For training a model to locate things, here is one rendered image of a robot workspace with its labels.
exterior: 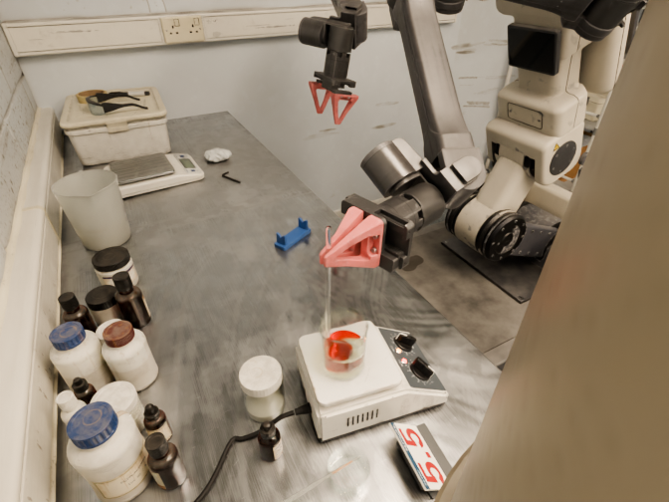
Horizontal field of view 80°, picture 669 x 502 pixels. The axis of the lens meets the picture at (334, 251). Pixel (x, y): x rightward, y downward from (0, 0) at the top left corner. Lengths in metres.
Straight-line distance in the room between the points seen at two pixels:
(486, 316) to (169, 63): 1.51
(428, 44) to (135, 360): 0.65
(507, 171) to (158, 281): 1.02
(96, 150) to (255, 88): 0.77
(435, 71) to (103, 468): 0.68
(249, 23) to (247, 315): 1.33
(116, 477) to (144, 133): 1.12
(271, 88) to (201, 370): 1.49
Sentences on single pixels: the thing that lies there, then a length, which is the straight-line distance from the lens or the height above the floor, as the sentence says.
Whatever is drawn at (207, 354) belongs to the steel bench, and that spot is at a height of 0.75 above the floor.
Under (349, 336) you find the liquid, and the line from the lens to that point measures 0.56.
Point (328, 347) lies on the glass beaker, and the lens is 0.51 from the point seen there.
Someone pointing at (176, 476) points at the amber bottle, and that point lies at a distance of 0.60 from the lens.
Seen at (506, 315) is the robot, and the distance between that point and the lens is 1.41.
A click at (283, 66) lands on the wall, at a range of 1.98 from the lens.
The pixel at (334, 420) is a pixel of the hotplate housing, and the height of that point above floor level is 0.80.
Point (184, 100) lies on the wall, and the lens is 1.88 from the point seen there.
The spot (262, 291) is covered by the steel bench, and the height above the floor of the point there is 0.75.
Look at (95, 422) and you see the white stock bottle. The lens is 0.55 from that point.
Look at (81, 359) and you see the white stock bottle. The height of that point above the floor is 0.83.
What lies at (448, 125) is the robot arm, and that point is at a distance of 0.62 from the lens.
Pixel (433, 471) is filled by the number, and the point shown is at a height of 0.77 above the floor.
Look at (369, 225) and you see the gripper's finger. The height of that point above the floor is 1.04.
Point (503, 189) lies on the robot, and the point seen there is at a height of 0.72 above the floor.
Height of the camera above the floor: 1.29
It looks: 36 degrees down
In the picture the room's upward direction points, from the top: straight up
